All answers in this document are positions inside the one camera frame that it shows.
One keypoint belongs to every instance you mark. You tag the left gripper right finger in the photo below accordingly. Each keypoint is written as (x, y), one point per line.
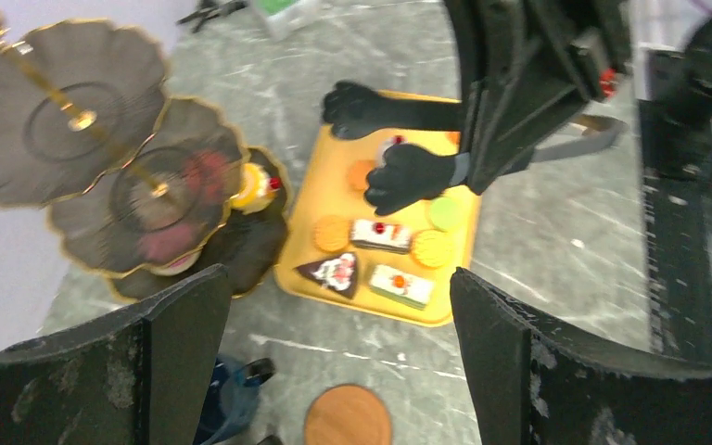
(536, 379)

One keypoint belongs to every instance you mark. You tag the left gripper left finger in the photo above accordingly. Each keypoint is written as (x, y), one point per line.
(137, 375)

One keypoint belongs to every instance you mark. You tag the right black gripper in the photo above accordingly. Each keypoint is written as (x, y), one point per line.
(527, 69)

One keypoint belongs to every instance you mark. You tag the three-tier black dessert stand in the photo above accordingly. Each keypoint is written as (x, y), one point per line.
(89, 134)

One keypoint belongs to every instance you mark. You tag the white chocolate drizzle donut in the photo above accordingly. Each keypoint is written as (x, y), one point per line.
(179, 266)

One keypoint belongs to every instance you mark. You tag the pink frosted donut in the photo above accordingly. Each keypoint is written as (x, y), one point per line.
(168, 244)

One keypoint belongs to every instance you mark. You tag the orange macaron top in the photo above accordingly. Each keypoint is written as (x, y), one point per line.
(357, 174)

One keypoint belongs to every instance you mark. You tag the orange macaron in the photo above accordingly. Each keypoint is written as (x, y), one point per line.
(453, 137)
(357, 174)

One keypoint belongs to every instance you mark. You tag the orange macaron right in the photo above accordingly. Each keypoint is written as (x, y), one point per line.
(453, 137)

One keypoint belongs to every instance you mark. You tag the dark blue mug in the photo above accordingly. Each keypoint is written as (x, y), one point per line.
(232, 398)

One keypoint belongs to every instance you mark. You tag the red white cake slice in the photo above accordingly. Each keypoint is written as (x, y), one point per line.
(385, 236)

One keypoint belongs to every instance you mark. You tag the green macaron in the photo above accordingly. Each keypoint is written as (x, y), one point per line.
(444, 213)

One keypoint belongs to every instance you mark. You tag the orange waffle cookie left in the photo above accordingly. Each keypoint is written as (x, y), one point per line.
(331, 233)

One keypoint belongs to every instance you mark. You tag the yellow serving tray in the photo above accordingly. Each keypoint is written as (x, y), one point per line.
(397, 266)

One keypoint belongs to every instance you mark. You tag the orange round cookie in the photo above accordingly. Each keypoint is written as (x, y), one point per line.
(432, 249)

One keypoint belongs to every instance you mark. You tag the chocolate triangle cake slice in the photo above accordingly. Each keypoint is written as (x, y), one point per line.
(336, 275)

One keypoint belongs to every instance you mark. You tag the green layered cake slice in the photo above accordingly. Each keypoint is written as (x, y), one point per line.
(405, 288)

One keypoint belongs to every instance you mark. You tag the green white device box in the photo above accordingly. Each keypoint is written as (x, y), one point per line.
(282, 17)

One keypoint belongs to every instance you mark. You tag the wooden coaster far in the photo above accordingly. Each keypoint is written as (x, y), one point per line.
(348, 414)

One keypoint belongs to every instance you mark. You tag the black pliers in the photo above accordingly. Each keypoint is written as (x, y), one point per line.
(208, 10)

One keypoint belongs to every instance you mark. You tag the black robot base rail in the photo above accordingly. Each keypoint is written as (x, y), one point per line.
(678, 225)

